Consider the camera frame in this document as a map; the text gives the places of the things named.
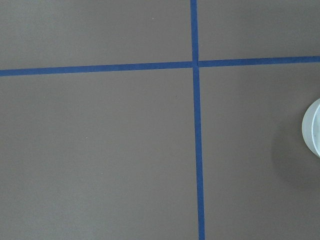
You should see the white bowl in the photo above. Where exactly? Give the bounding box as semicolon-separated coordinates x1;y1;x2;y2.
301;99;320;158

